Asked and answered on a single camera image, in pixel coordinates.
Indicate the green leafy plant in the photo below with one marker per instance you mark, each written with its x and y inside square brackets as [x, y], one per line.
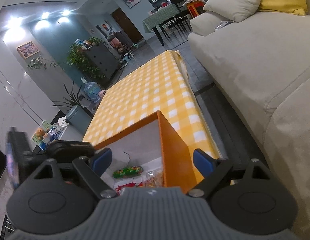
[76, 57]

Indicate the dark grey cabinet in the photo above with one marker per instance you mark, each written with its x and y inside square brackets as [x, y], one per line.
[106, 63]

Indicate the beige cushion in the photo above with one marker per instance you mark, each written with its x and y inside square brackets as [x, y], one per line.
[234, 10]

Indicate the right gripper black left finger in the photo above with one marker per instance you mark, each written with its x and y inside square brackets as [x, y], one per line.
[74, 173]

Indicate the yellow checkered tablecloth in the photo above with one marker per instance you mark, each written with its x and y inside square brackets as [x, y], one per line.
[161, 84]

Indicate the clear bag brown pastries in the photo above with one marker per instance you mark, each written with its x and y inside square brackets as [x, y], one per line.
[154, 179]

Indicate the beige sofa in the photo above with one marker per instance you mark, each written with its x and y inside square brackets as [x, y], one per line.
[262, 66]

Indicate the red snack bag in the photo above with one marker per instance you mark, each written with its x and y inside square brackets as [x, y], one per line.
[121, 188]

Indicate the orange stool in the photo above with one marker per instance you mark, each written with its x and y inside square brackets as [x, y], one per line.
[195, 7]

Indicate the dining table green cloth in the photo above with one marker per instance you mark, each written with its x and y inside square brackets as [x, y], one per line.
[170, 13]

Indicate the grey green trash bin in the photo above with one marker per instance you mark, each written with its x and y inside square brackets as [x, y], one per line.
[79, 119]

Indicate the green tube snack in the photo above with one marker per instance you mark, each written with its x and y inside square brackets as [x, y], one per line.
[128, 172]

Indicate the blue water jug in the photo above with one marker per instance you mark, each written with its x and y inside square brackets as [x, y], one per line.
[92, 90]

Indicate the white low shelf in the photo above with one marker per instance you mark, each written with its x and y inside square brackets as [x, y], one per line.
[47, 133]

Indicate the framed photo on wall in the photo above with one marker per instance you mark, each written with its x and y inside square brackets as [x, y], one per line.
[27, 50]

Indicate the brown door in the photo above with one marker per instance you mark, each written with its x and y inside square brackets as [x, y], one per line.
[126, 25]

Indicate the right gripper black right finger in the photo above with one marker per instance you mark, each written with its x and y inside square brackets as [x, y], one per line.
[224, 178]

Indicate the orange cardboard box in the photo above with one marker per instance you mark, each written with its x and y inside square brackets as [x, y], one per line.
[153, 144]

